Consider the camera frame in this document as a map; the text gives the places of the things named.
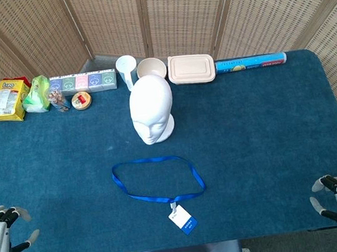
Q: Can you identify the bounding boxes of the blue lanyard with badge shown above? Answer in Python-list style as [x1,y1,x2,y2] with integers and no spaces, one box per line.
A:
[110,151,208,211]

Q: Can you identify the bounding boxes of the white and blue ID badge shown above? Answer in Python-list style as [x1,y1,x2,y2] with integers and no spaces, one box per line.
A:
[166,199,199,237]

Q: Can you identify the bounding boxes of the blue table mat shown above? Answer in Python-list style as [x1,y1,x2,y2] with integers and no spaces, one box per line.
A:
[0,45,337,252]

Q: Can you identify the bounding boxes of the yellow snack box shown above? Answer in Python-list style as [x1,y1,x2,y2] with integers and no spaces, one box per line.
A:
[0,77,35,124]

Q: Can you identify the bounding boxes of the green and white plastic bag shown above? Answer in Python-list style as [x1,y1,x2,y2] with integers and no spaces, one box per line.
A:
[19,74,53,115]

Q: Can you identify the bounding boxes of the clear jar of sticks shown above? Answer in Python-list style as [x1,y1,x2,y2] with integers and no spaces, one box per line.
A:
[46,85,71,115]

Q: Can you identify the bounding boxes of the red snack packet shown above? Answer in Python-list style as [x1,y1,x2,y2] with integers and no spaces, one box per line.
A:
[11,74,33,90]

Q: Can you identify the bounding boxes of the round red-labelled tin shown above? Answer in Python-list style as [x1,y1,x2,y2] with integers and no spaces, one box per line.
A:
[70,90,94,112]

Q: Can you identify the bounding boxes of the blue-purple tissue pack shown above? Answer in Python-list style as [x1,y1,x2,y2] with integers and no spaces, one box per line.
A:
[48,74,65,98]
[86,70,104,93]

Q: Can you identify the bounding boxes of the green tissue pack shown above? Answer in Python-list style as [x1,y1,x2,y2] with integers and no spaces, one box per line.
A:
[100,68,119,92]
[60,73,78,96]

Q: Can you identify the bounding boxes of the blue plastic wrap roll box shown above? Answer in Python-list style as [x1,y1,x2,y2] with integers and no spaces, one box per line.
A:
[214,51,289,75]

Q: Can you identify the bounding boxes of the pink tissue pack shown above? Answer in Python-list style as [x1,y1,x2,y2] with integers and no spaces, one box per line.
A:
[73,71,91,94]

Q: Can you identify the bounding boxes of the white foam mannequin head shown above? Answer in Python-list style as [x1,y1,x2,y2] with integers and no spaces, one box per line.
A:
[126,72,179,148]

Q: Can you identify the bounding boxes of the beige lidded lunch box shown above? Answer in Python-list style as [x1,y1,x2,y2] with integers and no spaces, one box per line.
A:
[165,51,218,88]

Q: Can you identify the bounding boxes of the white plastic measuring cup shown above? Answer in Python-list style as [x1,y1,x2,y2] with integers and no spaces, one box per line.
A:
[114,54,140,93]

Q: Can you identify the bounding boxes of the beige bowl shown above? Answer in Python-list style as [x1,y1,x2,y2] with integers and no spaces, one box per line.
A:
[135,56,169,82]

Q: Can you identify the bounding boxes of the woven folding screen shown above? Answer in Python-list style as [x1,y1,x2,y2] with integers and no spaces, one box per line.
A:
[0,0,337,221]

